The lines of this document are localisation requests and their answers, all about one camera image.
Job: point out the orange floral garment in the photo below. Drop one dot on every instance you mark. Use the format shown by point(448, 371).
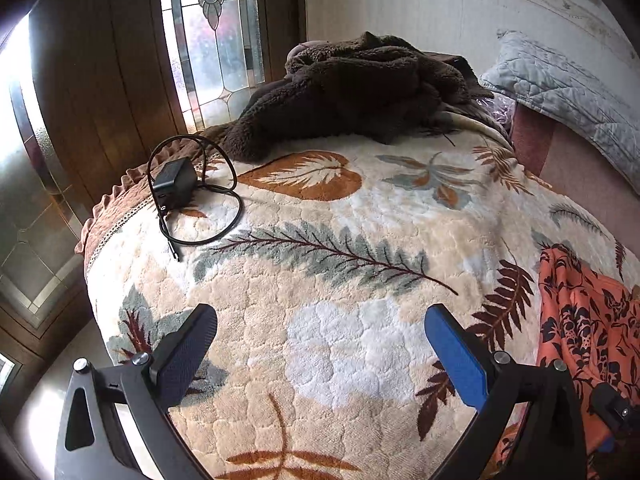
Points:
point(585, 320)

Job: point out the grey quilted pillow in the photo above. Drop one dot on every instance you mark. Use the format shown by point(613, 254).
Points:
point(565, 90)

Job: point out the brown ruffled bed skirt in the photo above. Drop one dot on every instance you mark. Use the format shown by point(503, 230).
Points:
point(115, 200)

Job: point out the frosted glass door panel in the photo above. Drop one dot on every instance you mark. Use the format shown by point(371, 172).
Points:
point(30, 200)

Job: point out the pink bed sheet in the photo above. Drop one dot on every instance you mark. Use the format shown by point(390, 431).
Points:
point(575, 170)

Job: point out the brown fuzzy cloth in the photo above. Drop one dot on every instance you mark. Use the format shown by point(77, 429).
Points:
point(350, 90)

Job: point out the stained glass window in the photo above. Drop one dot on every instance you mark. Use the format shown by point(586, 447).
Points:
point(215, 35)

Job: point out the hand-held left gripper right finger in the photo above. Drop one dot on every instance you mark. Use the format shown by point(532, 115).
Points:
point(454, 360)

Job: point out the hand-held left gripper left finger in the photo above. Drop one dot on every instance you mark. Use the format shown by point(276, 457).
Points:
point(185, 355)

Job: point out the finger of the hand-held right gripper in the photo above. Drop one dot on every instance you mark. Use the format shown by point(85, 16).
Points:
point(620, 412)

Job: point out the black charger adapter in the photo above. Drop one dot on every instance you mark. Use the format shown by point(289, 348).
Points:
point(172, 182)

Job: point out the leaf print fleece blanket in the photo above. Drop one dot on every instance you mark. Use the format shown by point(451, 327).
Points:
point(325, 285)

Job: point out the purple floral cloth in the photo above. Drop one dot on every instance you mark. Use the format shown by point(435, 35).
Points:
point(497, 110)

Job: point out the wooden wall panel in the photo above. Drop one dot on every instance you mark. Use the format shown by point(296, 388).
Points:
point(100, 85)

